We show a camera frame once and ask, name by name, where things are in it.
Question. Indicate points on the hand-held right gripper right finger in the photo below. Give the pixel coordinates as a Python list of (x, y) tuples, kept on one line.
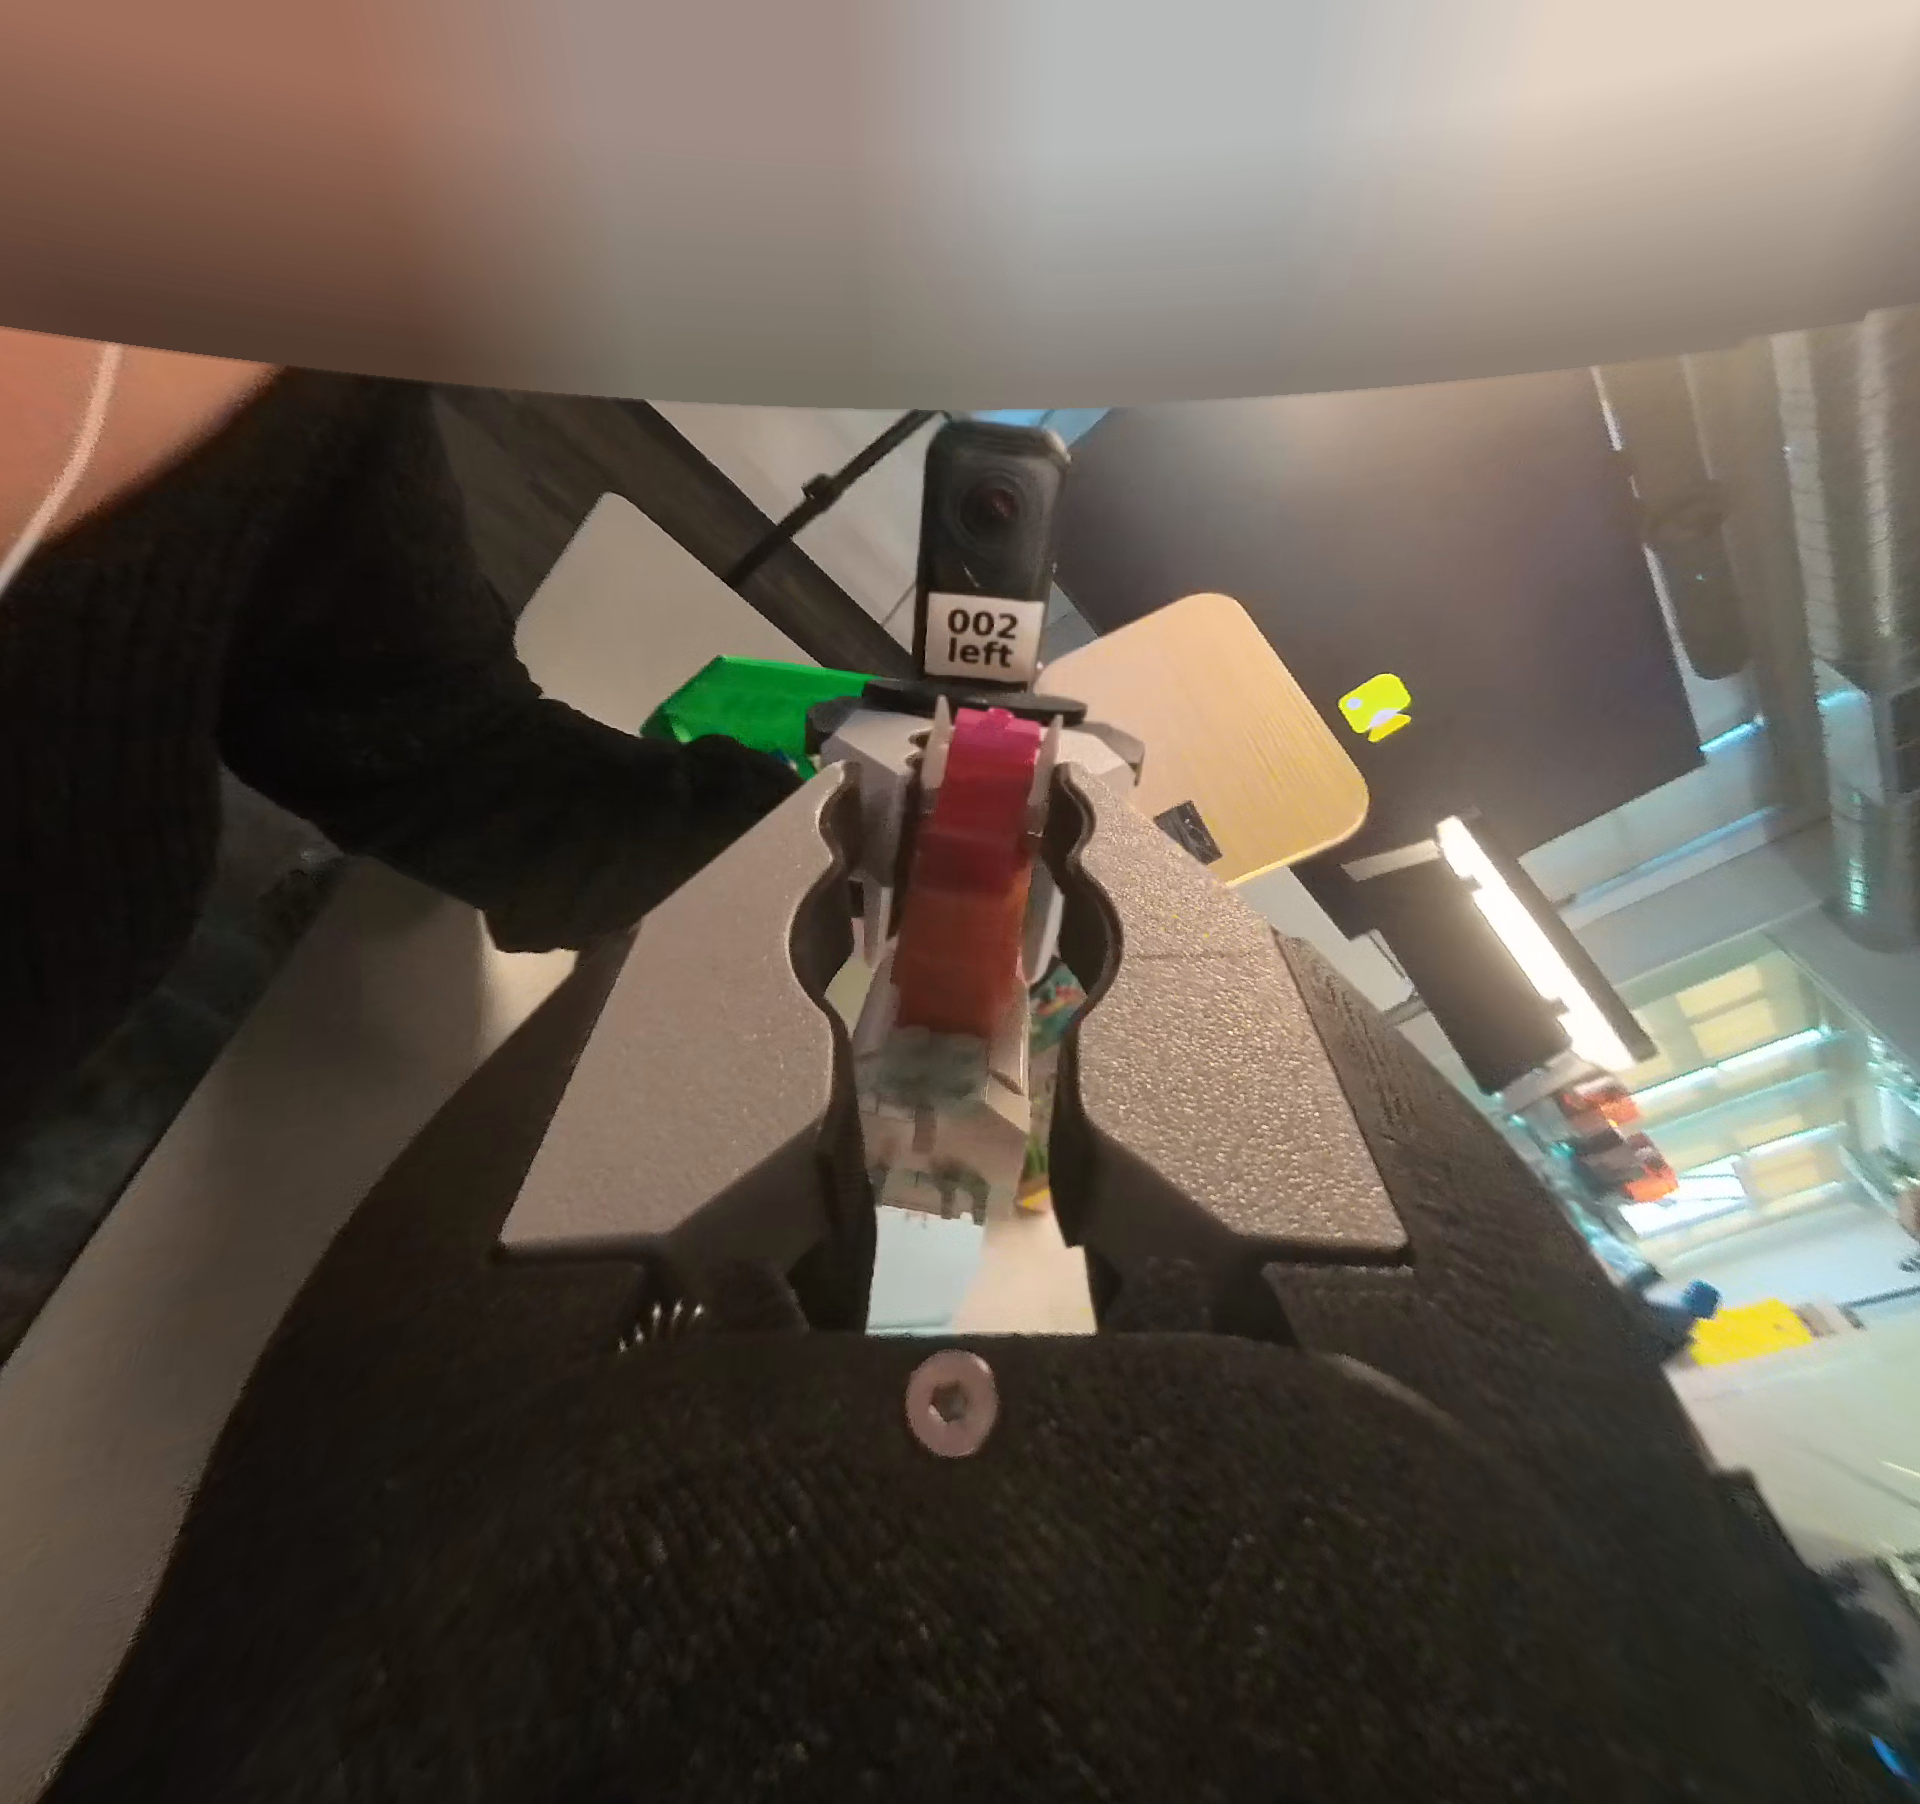
[(1233, 1082)]

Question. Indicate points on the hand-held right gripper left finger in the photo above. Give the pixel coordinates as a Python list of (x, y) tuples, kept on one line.
[(674, 1082)]

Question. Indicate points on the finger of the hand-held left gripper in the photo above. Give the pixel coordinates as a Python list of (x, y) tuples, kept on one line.
[(1110, 752), (869, 750)]

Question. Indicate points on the green bin with lego pieces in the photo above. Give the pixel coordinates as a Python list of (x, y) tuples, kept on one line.
[(735, 705)]

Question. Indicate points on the white lego animal model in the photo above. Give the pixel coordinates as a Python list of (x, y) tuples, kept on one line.
[(966, 904)]

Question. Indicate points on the light wooden chair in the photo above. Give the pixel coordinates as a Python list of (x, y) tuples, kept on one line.
[(1200, 727)]

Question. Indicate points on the black pole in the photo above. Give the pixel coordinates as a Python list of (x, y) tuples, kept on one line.
[(827, 491)]

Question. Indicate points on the yellow sign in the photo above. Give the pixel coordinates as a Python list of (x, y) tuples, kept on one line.
[(1370, 706)]

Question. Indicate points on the white ceiling lamp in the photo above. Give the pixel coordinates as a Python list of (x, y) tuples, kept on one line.
[(1515, 919)]

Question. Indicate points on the silver ventilation duct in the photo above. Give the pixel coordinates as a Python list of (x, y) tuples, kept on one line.
[(1876, 635)]

